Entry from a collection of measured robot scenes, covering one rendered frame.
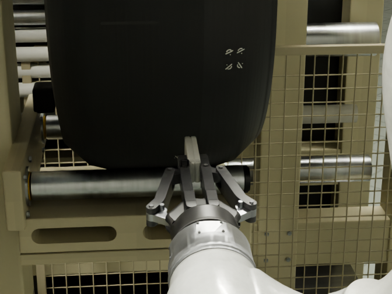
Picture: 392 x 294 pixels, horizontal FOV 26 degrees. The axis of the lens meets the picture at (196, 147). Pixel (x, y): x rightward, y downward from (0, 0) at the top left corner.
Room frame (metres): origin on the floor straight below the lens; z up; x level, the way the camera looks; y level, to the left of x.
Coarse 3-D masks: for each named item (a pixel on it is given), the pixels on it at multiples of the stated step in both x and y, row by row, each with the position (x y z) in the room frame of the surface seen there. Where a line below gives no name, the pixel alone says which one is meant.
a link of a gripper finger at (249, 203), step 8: (216, 168) 0.96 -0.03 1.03; (224, 168) 0.96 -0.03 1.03; (224, 176) 0.94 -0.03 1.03; (232, 176) 0.94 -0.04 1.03; (216, 184) 0.96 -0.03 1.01; (224, 184) 0.93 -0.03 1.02; (232, 184) 0.92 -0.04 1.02; (224, 192) 0.94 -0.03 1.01; (232, 192) 0.91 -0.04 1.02; (240, 192) 0.91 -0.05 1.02; (232, 200) 0.91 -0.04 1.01; (248, 200) 0.89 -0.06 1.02; (248, 208) 0.88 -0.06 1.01; (256, 208) 0.88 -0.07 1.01
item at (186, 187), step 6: (180, 162) 0.97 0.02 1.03; (186, 162) 0.97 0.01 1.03; (180, 168) 0.96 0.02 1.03; (186, 168) 0.96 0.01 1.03; (180, 174) 0.95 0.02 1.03; (186, 174) 0.95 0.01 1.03; (180, 180) 0.95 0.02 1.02; (186, 180) 0.93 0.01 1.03; (180, 186) 0.95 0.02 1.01; (186, 186) 0.92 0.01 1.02; (186, 192) 0.90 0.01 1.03; (192, 192) 0.90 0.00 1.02; (186, 198) 0.88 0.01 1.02; (192, 198) 0.88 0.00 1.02; (186, 204) 0.87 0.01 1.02; (192, 204) 0.87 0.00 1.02
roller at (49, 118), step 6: (48, 120) 1.48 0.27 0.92; (54, 120) 1.48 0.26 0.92; (48, 126) 1.47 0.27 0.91; (54, 126) 1.47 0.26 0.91; (48, 132) 1.47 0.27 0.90; (54, 132) 1.47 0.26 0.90; (60, 132) 1.47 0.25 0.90; (48, 138) 1.48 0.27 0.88; (54, 138) 1.48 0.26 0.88; (60, 138) 1.48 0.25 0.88
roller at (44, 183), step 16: (32, 176) 1.20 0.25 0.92; (48, 176) 1.20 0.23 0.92; (64, 176) 1.20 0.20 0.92; (80, 176) 1.21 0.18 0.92; (96, 176) 1.21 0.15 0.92; (112, 176) 1.21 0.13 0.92; (128, 176) 1.21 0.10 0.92; (144, 176) 1.21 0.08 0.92; (160, 176) 1.21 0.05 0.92; (240, 176) 1.22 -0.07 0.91; (32, 192) 1.19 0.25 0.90; (48, 192) 1.19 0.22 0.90; (64, 192) 1.19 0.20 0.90; (80, 192) 1.20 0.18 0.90; (96, 192) 1.20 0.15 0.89; (112, 192) 1.20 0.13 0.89; (128, 192) 1.20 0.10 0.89; (144, 192) 1.21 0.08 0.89; (176, 192) 1.21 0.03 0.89
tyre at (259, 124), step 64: (64, 0) 1.08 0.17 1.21; (128, 0) 1.07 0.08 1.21; (192, 0) 1.07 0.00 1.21; (256, 0) 1.09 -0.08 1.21; (64, 64) 1.09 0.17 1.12; (128, 64) 1.07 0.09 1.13; (192, 64) 1.08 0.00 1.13; (256, 64) 1.10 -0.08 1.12; (64, 128) 1.16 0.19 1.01; (128, 128) 1.11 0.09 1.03; (192, 128) 1.12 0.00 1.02; (256, 128) 1.19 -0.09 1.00
